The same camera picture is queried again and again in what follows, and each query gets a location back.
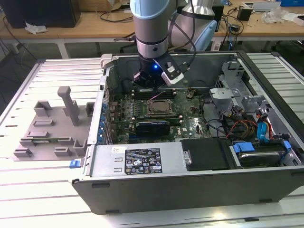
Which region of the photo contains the wooden desk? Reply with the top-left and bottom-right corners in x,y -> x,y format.
0,0 -> 304,45

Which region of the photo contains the brown cardboard box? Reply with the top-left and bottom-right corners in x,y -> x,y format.
104,0 -> 131,12

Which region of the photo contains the clear plastic bag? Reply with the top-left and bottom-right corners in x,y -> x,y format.
262,6 -> 285,24

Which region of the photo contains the blue disk carrier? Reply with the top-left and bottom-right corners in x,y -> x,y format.
232,139 -> 292,167

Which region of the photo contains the black round component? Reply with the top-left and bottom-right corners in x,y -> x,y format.
121,79 -> 133,95

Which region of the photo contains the grey parts rack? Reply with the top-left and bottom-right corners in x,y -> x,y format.
13,86 -> 95,162

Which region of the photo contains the black power supply label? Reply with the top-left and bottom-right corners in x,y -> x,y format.
124,147 -> 162,175

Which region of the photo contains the green RAM stick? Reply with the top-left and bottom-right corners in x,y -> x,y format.
32,139 -> 60,145

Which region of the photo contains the metal socket cover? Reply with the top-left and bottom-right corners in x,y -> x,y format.
147,99 -> 173,116

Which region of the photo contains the black upright box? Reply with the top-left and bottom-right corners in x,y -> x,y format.
213,4 -> 225,32

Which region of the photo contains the black power adapter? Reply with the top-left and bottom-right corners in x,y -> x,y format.
237,7 -> 252,21

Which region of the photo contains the blue flat wire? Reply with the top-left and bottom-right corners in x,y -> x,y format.
256,121 -> 270,143

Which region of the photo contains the grey metal drive cage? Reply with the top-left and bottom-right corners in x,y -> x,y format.
209,60 -> 271,119

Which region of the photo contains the wire locking lever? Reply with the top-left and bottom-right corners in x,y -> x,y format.
147,91 -> 167,102

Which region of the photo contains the grey PC case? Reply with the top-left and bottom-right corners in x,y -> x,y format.
70,49 -> 304,216

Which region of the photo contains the grey case latch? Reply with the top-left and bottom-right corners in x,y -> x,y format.
99,54 -> 115,70

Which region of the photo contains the hard disk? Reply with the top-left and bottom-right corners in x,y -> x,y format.
237,151 -> 282,168

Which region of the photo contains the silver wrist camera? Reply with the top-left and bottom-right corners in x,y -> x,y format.
161,60 -> 185,86

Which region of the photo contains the black graphics card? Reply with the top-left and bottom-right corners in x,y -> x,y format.
134,120 -> 171,138

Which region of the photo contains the crumpled white paper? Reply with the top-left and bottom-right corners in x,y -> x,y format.
25,20 -> 48,36

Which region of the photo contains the black computer tower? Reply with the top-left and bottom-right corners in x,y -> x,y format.
1,0 -> 81,29

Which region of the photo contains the green motherboard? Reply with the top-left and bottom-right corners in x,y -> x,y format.
108,89 -> 211,144

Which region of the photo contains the white flat box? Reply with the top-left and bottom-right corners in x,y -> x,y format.
282,11 -> 304,27

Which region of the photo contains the grey power supply unit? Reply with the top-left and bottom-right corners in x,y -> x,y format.
89,143 -> 183,178

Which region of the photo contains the black plastic shroud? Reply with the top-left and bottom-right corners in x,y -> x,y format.
180,138 -> 230,172

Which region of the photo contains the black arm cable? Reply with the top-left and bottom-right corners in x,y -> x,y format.
167,0 -> 198,72

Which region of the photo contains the red flat wire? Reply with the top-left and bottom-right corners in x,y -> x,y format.
266,118 -> 276,141

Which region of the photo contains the CPU socket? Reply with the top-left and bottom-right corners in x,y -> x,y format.
146,98 -> 174,117

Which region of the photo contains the yellow red wire bundle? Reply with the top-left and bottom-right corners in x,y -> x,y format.
227,119 -> 259,140

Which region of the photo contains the blue flat box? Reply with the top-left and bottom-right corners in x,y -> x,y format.
281,0 -> 304,8

